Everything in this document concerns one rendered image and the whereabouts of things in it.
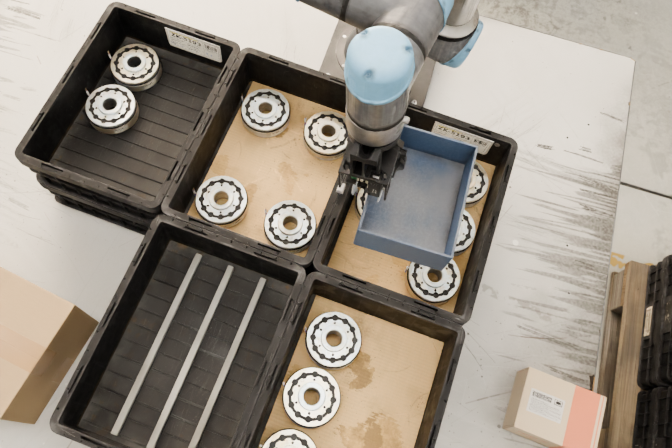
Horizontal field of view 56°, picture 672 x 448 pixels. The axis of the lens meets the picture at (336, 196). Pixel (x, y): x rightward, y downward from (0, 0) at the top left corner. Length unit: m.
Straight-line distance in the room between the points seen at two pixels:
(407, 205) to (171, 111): 0.60
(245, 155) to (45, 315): 0.49
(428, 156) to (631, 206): 1.49
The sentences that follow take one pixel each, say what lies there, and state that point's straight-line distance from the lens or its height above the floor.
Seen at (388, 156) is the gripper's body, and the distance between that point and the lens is 0.88.
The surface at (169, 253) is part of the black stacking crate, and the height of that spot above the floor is 0.83.
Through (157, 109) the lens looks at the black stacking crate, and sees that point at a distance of 1.43.
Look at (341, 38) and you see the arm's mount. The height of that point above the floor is 0.75.
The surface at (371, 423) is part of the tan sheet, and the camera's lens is 1.22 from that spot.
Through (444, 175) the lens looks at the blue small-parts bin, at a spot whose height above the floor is 1.07.
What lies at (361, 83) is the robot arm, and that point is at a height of 1.45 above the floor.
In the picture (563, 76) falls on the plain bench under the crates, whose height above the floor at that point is 0.70.
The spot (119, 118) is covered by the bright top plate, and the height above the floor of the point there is 0.86.
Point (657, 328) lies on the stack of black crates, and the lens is 2.11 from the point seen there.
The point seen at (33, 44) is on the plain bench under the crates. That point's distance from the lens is 1.76.
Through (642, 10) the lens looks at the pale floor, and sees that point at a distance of 3.01.
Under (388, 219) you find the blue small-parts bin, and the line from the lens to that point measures 1.05.
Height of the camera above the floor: 2.04
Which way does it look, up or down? 67 degrees down
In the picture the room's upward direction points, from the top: 10 degrees clockwise
